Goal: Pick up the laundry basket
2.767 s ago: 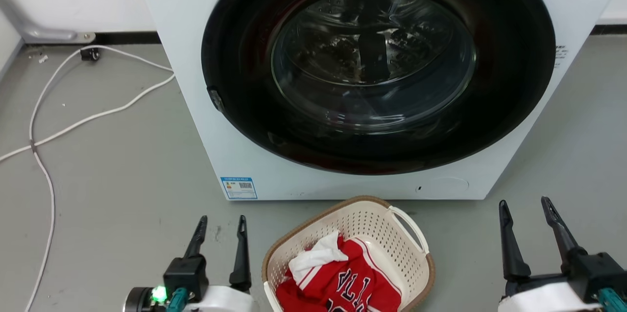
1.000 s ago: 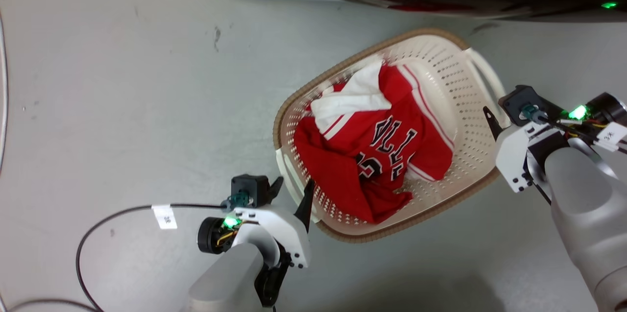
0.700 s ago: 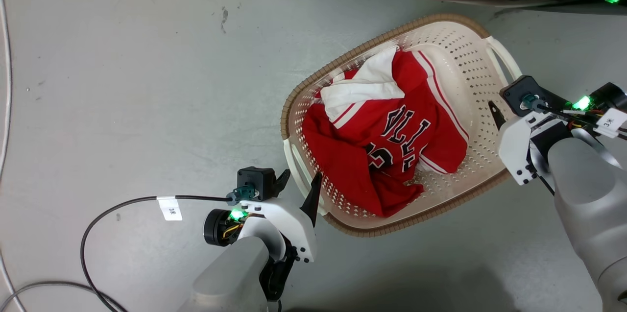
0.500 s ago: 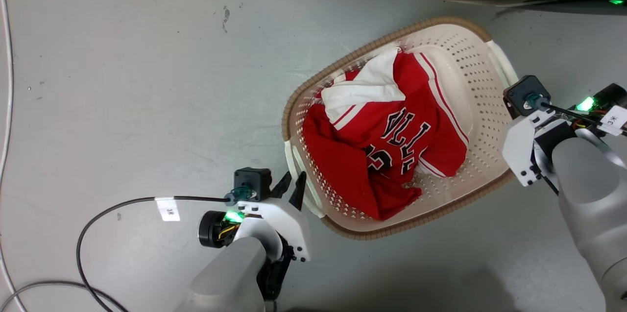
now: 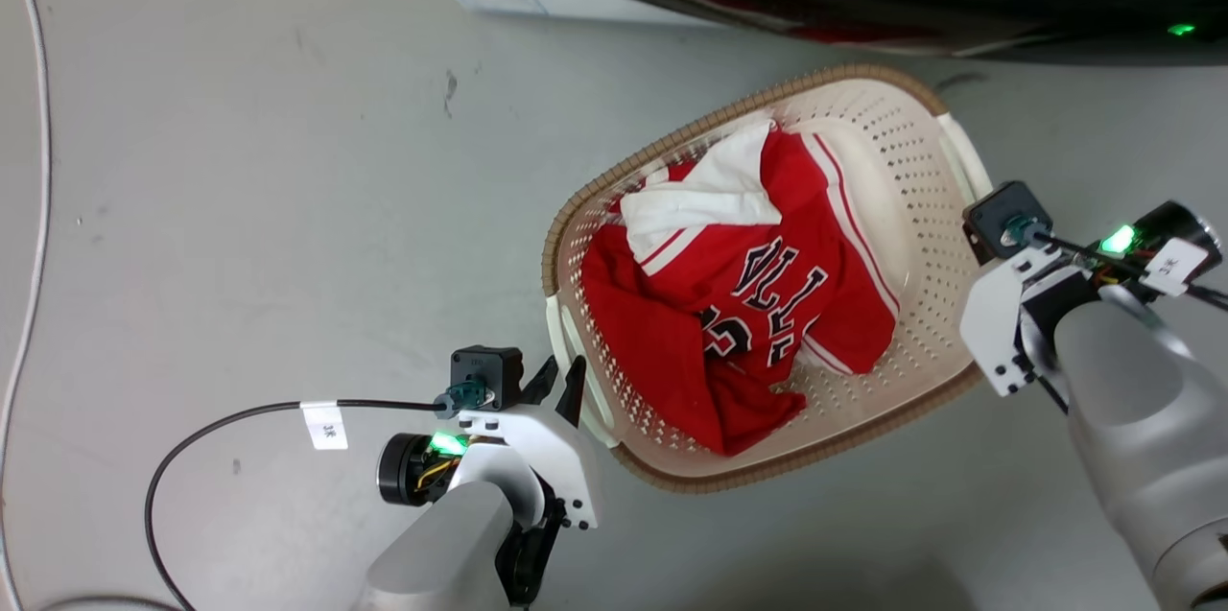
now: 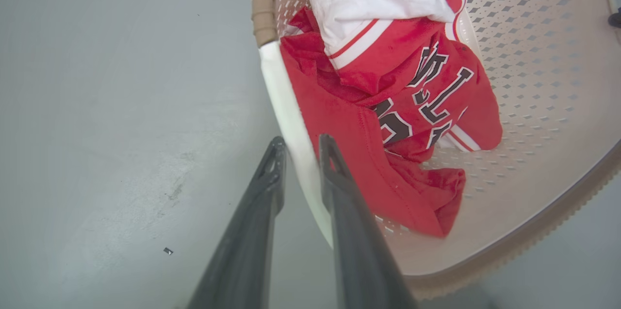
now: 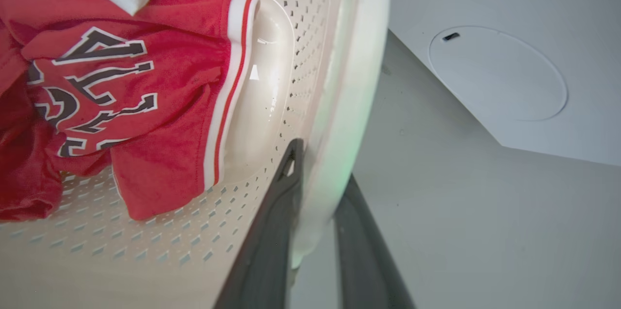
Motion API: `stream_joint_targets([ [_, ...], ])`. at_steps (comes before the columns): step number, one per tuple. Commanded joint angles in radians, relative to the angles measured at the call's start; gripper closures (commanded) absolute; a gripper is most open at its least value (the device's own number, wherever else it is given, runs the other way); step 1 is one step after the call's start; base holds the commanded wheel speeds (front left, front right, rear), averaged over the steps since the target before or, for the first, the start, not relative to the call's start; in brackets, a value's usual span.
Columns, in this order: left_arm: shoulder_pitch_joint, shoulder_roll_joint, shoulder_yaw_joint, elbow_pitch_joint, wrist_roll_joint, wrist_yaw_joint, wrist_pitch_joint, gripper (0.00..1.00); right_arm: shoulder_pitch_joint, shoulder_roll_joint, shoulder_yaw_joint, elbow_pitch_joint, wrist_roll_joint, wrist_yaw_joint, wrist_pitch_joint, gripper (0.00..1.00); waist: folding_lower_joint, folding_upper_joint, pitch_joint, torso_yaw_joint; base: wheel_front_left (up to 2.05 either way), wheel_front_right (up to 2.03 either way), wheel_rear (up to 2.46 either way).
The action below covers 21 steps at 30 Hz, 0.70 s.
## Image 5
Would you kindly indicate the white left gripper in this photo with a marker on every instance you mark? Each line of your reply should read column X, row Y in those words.
column 552, row 448

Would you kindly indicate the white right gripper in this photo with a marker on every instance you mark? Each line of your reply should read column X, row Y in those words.
column 993, row 323

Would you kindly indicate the cream plastic laundry basket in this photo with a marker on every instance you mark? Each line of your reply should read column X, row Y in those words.
column 921, row 237

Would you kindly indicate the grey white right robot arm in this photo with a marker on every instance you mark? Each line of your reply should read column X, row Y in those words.
column 1142, row 429

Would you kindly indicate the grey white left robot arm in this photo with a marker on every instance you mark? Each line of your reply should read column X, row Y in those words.
column 451, row 544

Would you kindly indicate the red basketball jersey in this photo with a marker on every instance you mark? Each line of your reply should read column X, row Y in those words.
column 729, row 304

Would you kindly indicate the white cloth garment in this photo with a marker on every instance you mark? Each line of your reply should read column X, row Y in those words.
column 705, row 199

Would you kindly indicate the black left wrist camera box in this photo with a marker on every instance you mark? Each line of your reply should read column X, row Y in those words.
column 487, row 376

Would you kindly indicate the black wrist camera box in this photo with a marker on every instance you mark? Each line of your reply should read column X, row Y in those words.
column 487, row 376
column 998, row 208

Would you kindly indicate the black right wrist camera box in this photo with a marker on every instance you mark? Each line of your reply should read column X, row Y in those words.
column 998, row 208

